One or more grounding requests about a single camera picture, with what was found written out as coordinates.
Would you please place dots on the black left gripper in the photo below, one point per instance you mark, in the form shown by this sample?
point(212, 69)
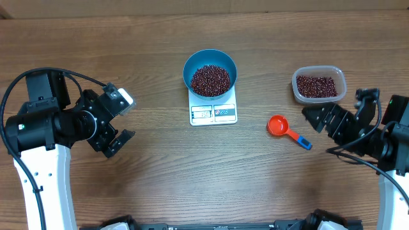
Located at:
point(103, 144)

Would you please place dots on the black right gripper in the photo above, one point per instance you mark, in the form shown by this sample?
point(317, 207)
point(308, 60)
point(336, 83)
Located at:
point(338, 116)

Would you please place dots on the red measuring scoop blue handle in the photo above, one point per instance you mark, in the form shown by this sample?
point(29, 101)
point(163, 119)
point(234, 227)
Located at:
point(278, 126)

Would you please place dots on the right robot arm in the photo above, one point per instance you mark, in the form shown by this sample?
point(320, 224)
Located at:
point(374, 138)

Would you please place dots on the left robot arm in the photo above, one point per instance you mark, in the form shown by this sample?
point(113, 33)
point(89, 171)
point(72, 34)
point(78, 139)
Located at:
point(40, 137)

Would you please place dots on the white digital kitchen scale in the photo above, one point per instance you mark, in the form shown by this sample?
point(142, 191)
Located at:
point(222, 111)

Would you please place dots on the red beans in bowl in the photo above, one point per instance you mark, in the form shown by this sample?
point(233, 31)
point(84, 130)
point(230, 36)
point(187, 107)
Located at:
point(210, 81)

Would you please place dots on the blue bowl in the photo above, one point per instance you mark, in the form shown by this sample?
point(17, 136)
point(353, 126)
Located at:
point(209, 57)

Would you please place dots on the clear plastic container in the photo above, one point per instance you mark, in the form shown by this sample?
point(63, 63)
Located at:
point(320, 71)

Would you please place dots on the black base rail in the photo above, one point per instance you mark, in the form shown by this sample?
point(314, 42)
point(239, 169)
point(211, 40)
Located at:
point(317, 220)

